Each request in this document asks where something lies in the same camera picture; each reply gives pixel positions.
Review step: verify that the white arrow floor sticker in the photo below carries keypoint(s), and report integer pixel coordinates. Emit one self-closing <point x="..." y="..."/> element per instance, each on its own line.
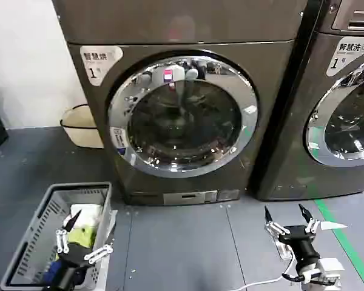
<point x="330" y="225"/>

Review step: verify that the blue cloth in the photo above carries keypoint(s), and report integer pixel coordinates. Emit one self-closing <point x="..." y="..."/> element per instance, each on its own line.
<point x="54" y="269"/>

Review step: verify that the grey dryer with round door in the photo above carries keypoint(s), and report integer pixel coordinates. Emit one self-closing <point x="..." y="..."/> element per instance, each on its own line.
<point x="291" y="157"/>
<point x="270" y="91"/>

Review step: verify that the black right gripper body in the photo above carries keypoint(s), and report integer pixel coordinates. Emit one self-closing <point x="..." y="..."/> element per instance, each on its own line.
<point x="303" y="248"/>

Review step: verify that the grey plastic laundry basket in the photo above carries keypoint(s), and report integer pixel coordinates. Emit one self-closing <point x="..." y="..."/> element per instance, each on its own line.
<point x="33" y="230"/>

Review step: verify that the beige bin with black rim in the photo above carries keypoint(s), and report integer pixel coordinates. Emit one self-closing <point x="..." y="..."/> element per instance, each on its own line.
<point x="82" y="133"/>

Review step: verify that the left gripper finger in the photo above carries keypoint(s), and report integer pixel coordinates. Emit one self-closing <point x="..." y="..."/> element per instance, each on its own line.
<point x="100" y="253"/>
<point x="62" y="239"/>

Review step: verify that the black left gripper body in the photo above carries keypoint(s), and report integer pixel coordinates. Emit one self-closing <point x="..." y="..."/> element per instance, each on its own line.
<point x="72" y="257"/>

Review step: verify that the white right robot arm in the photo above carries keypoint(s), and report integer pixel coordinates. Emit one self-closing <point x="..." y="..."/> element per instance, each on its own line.
<point x="327" y="272"/>

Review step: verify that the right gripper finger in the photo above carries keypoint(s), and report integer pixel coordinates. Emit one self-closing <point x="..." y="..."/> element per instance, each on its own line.
<point x="312" y="225"/>
<point x="276" y="228"/>

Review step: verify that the round chrome glass dryer door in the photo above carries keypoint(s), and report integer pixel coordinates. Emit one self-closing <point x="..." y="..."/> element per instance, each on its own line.
<point x="349" y="127"/>
<point x="182" y="121"/>

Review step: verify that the yellow-green cloth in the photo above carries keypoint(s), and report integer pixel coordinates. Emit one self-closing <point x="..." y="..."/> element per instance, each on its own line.
<point x="82" y="236"/>

